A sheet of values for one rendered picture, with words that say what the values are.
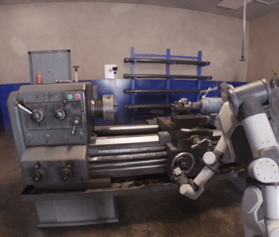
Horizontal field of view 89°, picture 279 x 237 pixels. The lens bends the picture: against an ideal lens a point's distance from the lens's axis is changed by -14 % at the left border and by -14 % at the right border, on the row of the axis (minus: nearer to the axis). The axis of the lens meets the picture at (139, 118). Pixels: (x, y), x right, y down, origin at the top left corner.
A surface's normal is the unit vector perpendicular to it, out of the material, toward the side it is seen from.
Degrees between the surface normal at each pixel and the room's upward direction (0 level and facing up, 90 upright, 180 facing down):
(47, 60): 90
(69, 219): 90
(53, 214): 90
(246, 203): 90
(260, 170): 63
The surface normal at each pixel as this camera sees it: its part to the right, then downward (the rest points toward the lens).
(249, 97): -0.45, -0.26
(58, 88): 0.13, -0.52
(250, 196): -0.97, 0.06
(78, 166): 0.18, 0.24
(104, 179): 0.00, -0.97
